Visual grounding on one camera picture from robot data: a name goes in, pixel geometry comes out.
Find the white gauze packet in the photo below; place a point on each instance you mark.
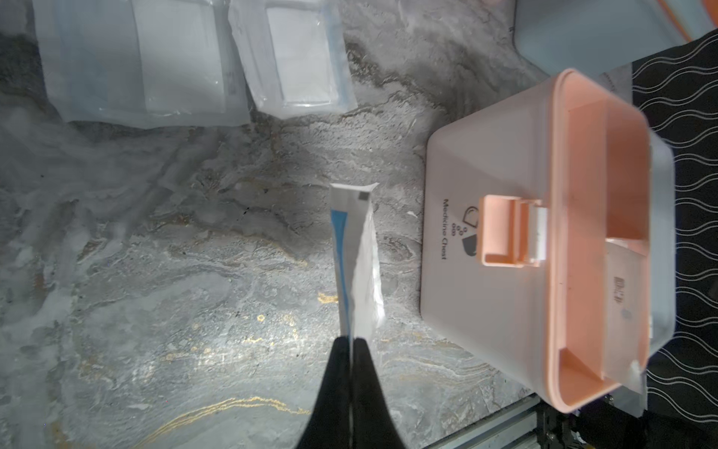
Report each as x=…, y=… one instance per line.
x=627, y=324
x=142, y=64
x=294, y=56
x=356, y=257

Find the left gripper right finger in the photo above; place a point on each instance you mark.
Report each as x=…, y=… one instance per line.
x=373, y=426

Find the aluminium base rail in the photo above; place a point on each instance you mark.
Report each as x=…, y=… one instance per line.
x=528, y=423

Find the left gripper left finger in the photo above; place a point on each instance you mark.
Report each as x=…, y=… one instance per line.
x=329, y=425

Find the white pink first aid box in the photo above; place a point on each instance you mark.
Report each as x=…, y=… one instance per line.
x=520, y=200

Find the blue orange first aid box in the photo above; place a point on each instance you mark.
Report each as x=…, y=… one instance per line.
x=596, y=36

